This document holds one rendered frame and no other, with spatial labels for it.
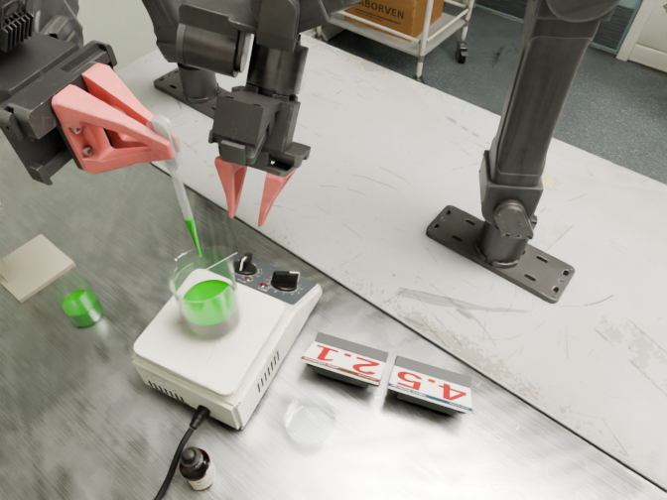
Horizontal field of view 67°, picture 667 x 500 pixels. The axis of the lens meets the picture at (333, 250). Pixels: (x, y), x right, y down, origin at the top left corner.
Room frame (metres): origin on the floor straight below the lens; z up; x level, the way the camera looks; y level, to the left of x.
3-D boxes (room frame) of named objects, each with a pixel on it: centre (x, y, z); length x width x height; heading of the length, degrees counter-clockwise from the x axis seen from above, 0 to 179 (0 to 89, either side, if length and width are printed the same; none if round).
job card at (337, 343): (0.28, -0.02, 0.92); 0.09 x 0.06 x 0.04; 73
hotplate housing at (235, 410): (0.30, 0.12, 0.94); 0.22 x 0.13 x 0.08; 156
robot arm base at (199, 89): (0.81, 0.25, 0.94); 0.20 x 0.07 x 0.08; 54
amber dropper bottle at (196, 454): (0.15, 0.13, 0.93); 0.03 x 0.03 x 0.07
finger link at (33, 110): (0.29, 0.16, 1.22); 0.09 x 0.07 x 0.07; 67
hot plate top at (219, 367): (0.27, 0.13, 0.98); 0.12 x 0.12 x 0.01; 66
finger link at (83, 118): (0.31, 0.15, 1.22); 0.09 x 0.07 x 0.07; 67
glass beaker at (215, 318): (0.29, 0.12, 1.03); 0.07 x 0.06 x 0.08; 146
